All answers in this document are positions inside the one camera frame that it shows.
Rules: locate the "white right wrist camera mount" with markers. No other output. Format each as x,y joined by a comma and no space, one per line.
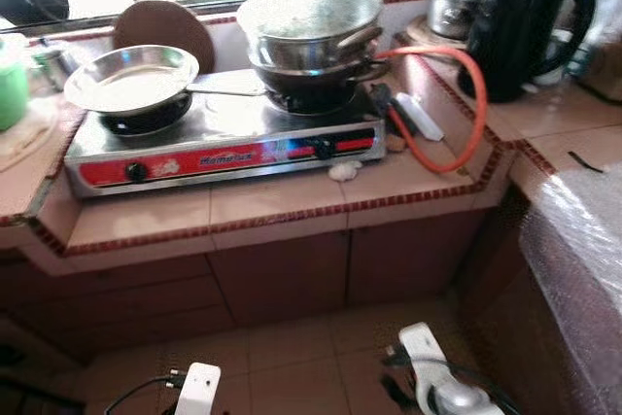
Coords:
423,357

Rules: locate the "round brown wooden board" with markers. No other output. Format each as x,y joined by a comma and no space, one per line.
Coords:
165,26

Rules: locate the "white plastic stick lighter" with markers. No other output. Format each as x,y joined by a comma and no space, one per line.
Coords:
418,116

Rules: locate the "brown powder jar pink lid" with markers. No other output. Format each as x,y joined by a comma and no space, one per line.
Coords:
603,70

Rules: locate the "small steel teapot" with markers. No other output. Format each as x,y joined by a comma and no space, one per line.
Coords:
53,60

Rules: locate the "lidded steel cooking pot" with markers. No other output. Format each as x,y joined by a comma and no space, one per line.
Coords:
452,7

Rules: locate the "round woven trivet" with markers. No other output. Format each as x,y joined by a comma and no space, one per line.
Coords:
428,43

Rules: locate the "black plastic strip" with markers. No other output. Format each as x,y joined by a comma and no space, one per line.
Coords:
585,162

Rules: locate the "steel pot with glass lid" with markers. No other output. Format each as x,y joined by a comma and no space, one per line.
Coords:
311,21

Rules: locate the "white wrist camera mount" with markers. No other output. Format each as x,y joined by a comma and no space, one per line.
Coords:
423,357
199,391

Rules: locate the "green plastic basin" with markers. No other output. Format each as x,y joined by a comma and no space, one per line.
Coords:
10,85

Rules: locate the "clear bubble wrap sheet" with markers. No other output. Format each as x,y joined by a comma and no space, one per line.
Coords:
583,240

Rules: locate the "black electric kettle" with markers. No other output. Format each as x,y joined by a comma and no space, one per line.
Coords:
525,26

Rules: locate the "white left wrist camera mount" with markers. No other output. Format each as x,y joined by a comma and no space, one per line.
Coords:
199,391

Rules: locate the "white plastic cutting board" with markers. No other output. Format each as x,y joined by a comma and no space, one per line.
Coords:
24,138

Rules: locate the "steel frying pan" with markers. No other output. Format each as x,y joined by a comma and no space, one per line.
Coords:
131,80

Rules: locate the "clear plastic container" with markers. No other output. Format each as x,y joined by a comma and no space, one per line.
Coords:
607,7

